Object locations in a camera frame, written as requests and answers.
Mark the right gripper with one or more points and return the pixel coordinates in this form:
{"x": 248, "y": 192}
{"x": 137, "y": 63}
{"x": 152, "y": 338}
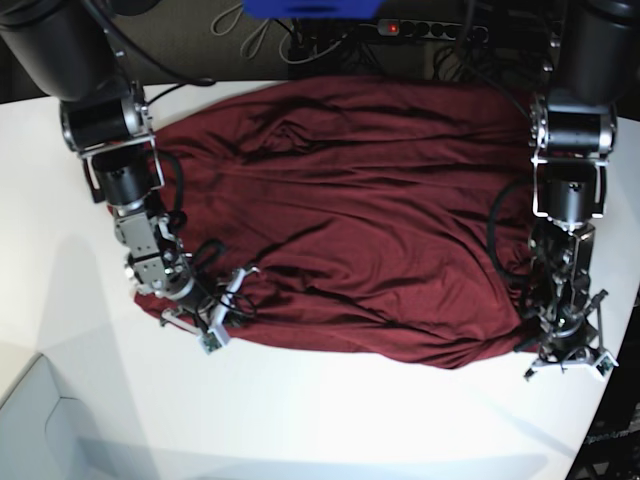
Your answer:
{"x": 195, "y": 296}

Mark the white bin at corner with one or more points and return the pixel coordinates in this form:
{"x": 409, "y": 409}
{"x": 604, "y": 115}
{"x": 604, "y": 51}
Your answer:
{"x": 38, "y": 440}

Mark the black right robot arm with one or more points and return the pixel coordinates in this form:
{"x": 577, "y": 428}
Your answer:
{"x": 69, "y": 49}

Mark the black power strip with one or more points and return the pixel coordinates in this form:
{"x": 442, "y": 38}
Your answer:
{"x": 419, "y": 29}

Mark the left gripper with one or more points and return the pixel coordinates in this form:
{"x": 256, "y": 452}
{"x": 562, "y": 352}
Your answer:
{"x": 569, "y": 347}

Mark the blue box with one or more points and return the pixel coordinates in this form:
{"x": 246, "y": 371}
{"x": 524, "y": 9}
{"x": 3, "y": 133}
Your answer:
{"x": 312, "y": 9}

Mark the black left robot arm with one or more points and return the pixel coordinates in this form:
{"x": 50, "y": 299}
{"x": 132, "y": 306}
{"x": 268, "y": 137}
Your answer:
{"x": 573, "y": 131}

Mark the dark red t-shirt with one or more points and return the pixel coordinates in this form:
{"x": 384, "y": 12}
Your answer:
{"x": 362, "y": 203}

